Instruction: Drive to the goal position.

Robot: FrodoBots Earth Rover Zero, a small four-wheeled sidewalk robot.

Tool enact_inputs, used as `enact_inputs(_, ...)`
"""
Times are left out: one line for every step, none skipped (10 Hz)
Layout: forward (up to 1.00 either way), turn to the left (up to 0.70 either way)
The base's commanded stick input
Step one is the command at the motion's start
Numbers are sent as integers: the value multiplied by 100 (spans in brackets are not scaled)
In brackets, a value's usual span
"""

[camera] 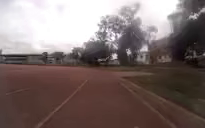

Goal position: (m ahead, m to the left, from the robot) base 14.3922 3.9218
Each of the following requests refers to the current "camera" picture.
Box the group of tall trees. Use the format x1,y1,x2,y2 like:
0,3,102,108
79,3,160,67

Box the red running track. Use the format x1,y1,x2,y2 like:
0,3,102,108
0,63,205,128

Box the row of distant trees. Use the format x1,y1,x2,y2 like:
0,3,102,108
39,46,85,65

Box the white painted lane lines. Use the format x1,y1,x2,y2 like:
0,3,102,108
0,78,179,128

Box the brown building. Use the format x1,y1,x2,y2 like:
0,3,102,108
147,36,174,65

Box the grass strip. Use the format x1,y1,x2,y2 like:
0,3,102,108
121,63,205,123

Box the long low building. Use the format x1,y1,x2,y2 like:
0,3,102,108
0,52,46,66

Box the pale concrete kerb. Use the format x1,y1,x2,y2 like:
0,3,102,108
118,75,205,128

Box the dark dense trees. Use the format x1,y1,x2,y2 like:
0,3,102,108
168,0,205,67

